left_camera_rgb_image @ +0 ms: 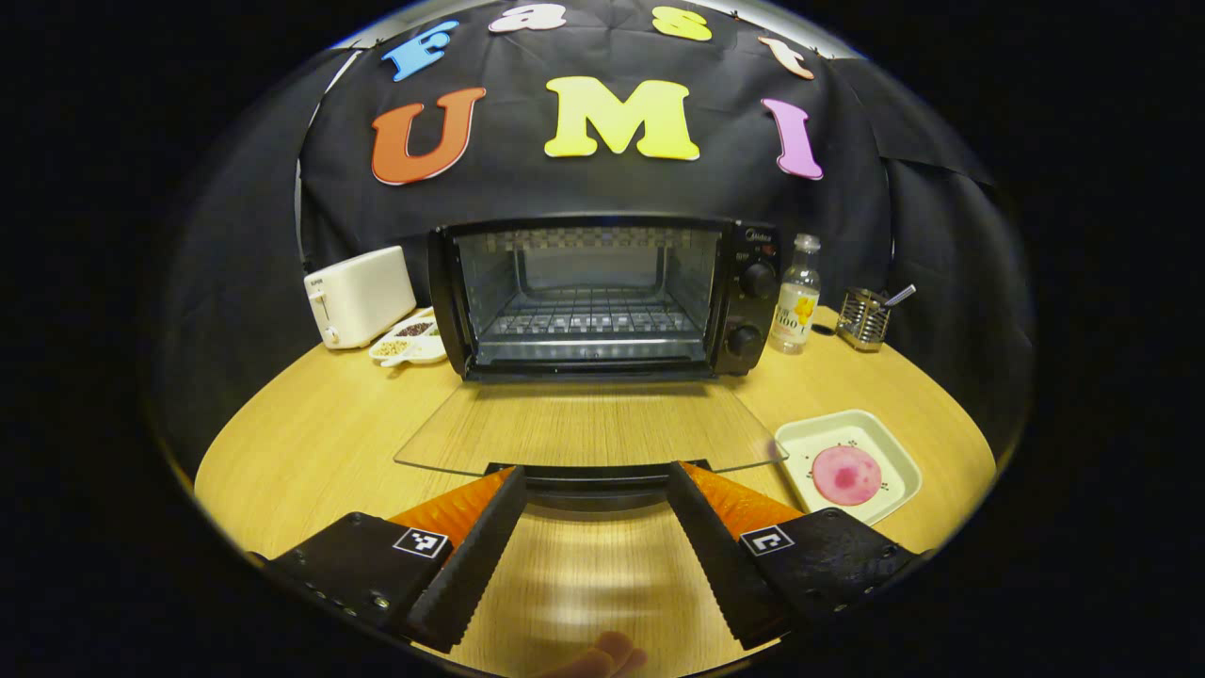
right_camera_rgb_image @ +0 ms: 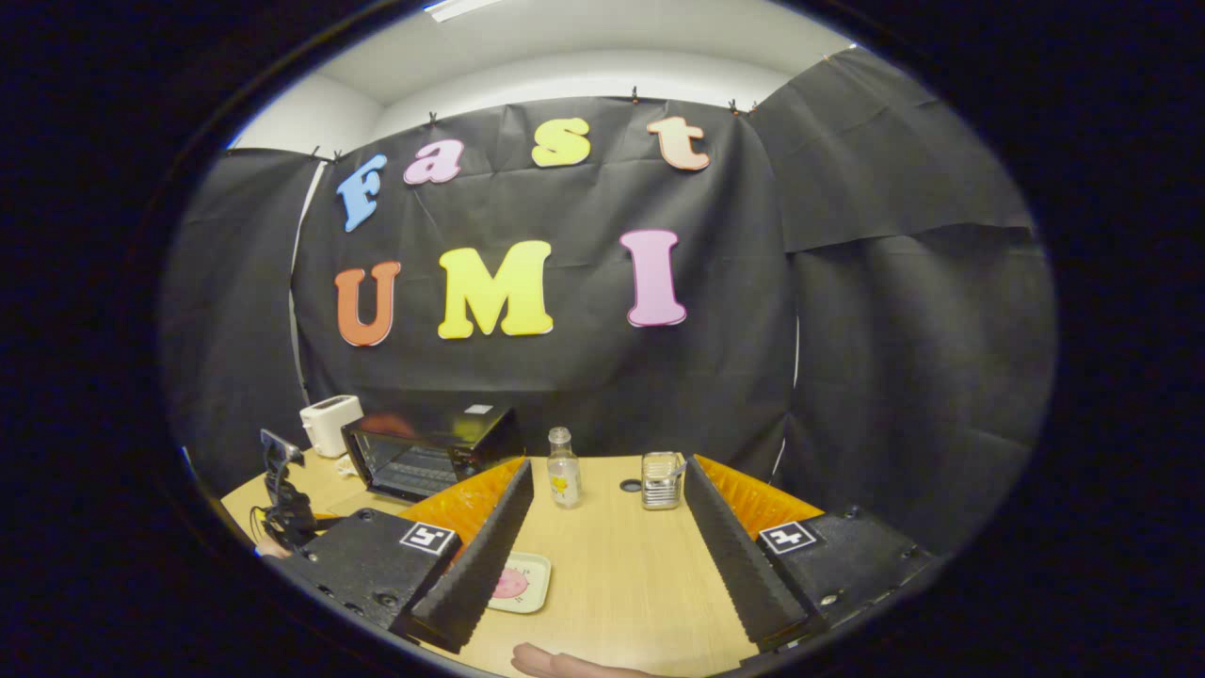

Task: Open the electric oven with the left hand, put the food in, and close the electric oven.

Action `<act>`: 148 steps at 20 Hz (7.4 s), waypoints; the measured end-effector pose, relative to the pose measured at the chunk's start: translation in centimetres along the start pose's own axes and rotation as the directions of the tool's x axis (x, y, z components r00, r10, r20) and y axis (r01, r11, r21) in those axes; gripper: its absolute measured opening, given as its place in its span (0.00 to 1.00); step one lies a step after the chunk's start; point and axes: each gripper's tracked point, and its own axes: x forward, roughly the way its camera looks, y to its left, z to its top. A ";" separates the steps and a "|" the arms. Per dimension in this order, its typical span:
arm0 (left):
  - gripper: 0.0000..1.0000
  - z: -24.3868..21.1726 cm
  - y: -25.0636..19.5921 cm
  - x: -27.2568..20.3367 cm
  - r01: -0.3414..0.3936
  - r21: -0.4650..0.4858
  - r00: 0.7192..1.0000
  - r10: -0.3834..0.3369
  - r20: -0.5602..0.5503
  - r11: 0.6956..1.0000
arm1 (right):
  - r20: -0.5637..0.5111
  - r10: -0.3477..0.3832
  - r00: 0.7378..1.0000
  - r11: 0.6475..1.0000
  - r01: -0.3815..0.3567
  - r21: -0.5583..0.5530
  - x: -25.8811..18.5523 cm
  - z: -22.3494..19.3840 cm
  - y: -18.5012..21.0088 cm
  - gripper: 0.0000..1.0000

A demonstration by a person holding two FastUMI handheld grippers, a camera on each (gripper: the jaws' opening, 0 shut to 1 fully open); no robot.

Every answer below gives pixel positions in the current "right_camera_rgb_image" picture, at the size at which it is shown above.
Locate large ceiling light panel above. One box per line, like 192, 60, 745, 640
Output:
424, 0, 505, 22

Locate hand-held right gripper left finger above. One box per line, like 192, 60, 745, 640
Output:
282, 458, 536, 654

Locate cream square plate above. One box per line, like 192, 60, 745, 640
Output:
487, 553, 554, 615

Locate wire mesh holder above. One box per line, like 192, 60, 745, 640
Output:
642, 451, 686, 511

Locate white toaster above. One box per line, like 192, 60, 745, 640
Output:
299, 395, 364, 459

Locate black electric oven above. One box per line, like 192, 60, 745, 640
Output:
341, 403, 525, 503

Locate black backdrop cloth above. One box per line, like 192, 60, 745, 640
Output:
160, 47, 1057, 566

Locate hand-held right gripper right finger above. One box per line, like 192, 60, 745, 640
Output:
684, 455, 944, 654

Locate clear glass bottle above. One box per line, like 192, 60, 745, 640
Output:
548, 427, 583, 509

